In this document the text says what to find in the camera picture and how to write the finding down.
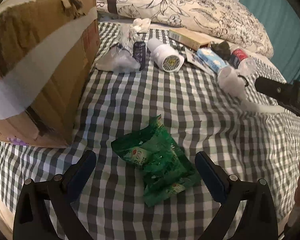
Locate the white tissue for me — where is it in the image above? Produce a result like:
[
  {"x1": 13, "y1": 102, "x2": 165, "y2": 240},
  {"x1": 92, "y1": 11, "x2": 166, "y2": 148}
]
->
[{"x1": 131, "y1": 18, "x2": 151, "y2": 34}]

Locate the small black pouch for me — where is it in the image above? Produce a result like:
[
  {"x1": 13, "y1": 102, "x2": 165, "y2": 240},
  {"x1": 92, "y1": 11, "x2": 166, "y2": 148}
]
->
[{"x1": 210, "y1": 41, "x2": 231, "y2": 61}]

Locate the checkered bed sheet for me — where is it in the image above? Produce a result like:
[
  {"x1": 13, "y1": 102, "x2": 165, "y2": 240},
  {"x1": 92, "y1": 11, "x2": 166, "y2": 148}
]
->
[{"x1": 0, "y1": 21, "x2": 300, "y2": 240}]

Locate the floral duvet roll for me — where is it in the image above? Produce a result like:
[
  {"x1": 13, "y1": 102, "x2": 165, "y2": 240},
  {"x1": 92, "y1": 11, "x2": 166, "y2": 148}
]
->
[{"x1": 96, "y1": 0, "x2": 274, "y2": 58}]

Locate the white sachet dark label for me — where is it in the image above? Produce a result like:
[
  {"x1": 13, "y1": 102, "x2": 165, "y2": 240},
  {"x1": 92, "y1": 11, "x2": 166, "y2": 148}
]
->
[{"x1": 185, "y1": 48, "x2": 204, "y2": 69}]

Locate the blue white tissue pack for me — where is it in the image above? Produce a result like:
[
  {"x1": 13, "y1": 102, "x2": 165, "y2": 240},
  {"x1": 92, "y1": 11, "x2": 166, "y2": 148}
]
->
[{"x1": 196, "y1": 48, "x2": 228, "y2": 74}]

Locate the white round bottle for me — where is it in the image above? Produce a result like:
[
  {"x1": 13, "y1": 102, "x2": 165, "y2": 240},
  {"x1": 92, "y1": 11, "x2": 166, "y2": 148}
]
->
[{"x1": 147, "y1": 38, "x2": 185, "y2": 73}]

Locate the white foam strip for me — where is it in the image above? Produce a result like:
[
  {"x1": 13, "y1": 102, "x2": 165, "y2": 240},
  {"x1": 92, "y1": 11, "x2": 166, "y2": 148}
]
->
[{"x1": 240, "y1": 100, "x2": 285, "y2": 114}]

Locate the brown kraft paper box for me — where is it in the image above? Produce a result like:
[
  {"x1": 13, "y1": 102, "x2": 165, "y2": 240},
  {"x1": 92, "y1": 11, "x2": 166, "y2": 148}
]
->
[{"x1": 168, "y1": 28, "x2": 211, "y2": 51}]

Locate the white plush toy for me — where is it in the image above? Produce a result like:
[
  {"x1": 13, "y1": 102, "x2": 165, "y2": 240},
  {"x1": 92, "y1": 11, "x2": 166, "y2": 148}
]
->
[{"x1": 217, "y1": 66, "x2": 249, "y2": 100}]

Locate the teal curtain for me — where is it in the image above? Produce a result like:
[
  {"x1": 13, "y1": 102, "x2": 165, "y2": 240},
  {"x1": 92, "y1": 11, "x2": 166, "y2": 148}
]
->
[{"x1": 239, "y1": 0, "x2": 300, "y2": 82}]

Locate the crinkled plastic wrapper pack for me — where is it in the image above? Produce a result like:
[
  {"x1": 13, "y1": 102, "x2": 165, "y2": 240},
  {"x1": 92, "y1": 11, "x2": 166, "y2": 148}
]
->
[{"x1": 94, "y1": 24, "x2": 146, "y2": 73}]

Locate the green snack bag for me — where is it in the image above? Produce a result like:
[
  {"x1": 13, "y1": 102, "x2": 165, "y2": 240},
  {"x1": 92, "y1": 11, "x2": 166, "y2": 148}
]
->
[{"x1": 111, "y1": 115, "x2": 201, "y2": 207}]

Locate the cardboard box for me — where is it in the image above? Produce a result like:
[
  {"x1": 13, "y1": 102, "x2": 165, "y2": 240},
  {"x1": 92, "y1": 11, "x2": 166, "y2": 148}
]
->
[{"x1": 0, "y1": 0, "x2": 100, "y2": 148}]

